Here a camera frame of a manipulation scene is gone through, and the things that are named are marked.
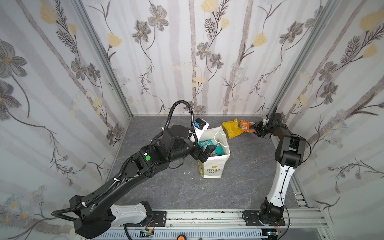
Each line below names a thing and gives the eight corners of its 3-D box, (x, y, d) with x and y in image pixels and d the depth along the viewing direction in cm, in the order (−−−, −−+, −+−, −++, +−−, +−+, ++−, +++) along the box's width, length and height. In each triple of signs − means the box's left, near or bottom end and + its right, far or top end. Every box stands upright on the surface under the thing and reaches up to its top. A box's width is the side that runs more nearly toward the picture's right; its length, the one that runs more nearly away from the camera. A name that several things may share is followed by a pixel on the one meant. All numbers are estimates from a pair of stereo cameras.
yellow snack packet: (229, 139, 109) (231, 135, 105) (222, 125, 117) (222, 122, 114) (243, 135, 111) (245, 131, 108) (235, 122, 120) (236, 118, 116)
